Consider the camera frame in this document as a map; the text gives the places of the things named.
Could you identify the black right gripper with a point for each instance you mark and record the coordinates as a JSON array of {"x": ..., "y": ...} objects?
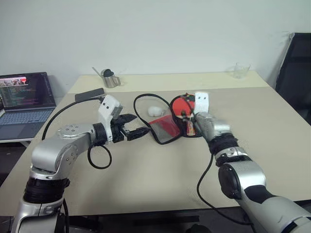
[{"x": 192, "y": 117}]

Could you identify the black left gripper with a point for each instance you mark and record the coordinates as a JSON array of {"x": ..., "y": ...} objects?
[{"x": 117, "y": 133}]

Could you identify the red table tennis paddle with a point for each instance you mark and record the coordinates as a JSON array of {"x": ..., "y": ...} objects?
[{"x": 179, "y": 105}]

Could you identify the black paddle case red lining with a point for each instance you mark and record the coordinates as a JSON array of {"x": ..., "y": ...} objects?
[{"x": 167, "y": 126}]

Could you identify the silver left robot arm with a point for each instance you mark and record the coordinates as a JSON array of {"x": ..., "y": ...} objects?
[{"x": 60, "y": 150}]

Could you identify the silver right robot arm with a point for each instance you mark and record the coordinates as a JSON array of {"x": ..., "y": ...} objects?
[{"x": 245, "y": 174}]

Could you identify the white table tennis ball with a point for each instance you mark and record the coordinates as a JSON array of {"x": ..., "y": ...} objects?
[
  {"x": 160, "y": 112},
  {"x": 152, "y": 110}
]

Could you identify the steel watering can black lid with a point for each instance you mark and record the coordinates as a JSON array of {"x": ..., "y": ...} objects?
[{"x": 111, "y": 79}]

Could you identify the black flat device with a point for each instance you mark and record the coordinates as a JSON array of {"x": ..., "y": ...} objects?
[{"x": 90, "y": 94}]

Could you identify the clear glass cup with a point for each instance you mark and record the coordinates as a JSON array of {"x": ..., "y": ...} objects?
[{"x": 240, "y": 71}]

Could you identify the open grey laptop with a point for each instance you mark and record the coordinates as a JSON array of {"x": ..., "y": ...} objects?
[{"x": 24, "y": 97}]

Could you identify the black office chair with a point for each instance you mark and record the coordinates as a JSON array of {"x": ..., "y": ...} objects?
[{"x": 295, "y": 72}]

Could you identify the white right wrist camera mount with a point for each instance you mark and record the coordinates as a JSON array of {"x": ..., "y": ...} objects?
[{"x": 201, "y": 102}]

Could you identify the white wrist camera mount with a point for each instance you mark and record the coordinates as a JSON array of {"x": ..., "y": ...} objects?
[
  {"x": 201, "y": 102},
  {"x": 108, "y": 108}
]

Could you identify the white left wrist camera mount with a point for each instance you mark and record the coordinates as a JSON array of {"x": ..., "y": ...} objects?
[{"x": 108, "y": 108}]

